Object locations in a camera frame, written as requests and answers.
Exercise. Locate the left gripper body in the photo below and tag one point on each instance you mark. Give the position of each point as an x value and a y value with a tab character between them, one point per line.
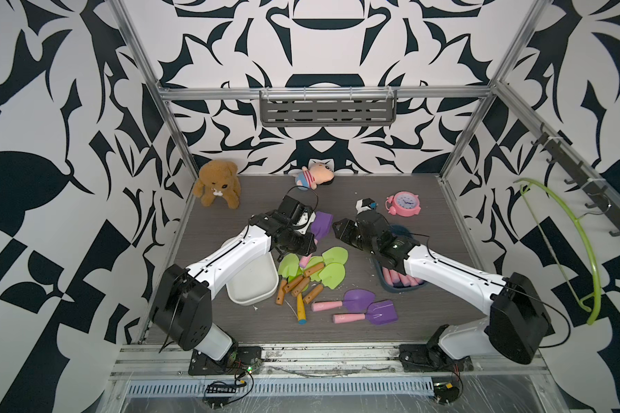
300	243

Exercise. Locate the purple scoop pink handle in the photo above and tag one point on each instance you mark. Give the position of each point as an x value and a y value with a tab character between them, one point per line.
355	301

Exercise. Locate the purple pointed shovel pink handle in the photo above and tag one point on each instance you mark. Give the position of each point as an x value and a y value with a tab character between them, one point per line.
415	281

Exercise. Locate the black connector box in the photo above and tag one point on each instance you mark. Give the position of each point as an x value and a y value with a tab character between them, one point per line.
446	393

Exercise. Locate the green hoop hanger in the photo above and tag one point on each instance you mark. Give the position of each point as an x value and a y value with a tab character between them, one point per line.
567	248

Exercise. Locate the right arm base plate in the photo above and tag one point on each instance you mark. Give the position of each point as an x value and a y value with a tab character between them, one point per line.
420	358

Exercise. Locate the pink alarm clock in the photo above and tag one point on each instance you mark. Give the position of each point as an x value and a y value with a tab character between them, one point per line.
404	204

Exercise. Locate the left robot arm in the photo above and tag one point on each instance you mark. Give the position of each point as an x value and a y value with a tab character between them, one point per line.
182	306

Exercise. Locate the small plush doll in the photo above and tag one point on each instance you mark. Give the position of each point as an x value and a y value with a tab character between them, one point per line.
313	176

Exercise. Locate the white storage tray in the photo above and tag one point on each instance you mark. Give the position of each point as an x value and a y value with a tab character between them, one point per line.
247	280

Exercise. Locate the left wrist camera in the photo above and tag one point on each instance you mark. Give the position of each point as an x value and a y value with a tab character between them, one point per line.
303	217

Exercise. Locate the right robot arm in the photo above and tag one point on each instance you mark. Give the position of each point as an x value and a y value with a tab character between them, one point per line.
514	322

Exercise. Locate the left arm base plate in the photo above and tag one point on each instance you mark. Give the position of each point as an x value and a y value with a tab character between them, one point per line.
237	358

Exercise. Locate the teal storage box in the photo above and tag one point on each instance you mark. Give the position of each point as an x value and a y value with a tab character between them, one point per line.
384	277

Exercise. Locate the black hook rail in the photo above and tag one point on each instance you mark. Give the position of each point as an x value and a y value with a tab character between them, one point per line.
605	200

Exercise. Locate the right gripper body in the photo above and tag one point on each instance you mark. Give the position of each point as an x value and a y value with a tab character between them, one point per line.
352	233

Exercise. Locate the brown teddy bear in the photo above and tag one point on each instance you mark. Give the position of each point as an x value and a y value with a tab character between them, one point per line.
218	179

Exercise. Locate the green shovel wooden handle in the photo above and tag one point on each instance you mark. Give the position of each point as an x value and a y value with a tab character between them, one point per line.
334	255
289	270
326	276

